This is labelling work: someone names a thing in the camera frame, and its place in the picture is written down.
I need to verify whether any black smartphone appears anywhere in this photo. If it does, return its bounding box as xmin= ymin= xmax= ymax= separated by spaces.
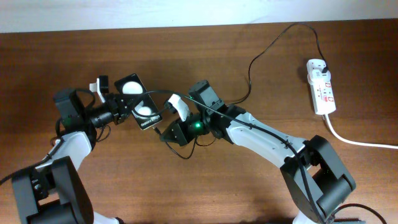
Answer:
xmin=114 ymin=73 xmax=162 ymax=130

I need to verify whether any black charger cable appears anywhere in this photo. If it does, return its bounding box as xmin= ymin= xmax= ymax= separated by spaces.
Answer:
xmin=153 ymin=22 xmax=330 ymax=160

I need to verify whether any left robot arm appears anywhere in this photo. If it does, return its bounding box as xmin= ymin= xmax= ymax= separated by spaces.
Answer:
xmin=8 ymin=90 xmax=132 ymax=224

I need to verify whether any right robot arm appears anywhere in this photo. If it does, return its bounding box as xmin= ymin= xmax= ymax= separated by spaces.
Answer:
xmin=160 ymin=106 xmax=356 ymax=223

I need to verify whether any white power strip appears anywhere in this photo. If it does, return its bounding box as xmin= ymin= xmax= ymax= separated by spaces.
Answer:
xmin=306 ymin=58 xmax=337 ymax=116

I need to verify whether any white power strip cord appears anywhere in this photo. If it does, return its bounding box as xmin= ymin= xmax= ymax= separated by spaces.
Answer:
xmin=322 ymin=113 xmax=398 ymax=150

